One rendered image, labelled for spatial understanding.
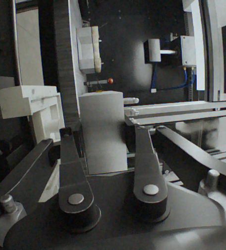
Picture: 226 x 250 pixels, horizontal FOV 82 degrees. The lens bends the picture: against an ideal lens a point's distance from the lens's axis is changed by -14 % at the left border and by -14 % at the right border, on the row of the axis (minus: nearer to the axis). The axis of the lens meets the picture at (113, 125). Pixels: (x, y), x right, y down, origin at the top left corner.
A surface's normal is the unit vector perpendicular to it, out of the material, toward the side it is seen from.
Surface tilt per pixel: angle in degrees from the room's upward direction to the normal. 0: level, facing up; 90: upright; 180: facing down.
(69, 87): 90
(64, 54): 90
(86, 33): 90
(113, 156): 89
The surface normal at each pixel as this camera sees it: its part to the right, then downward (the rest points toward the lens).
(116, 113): 0.11, 0.24
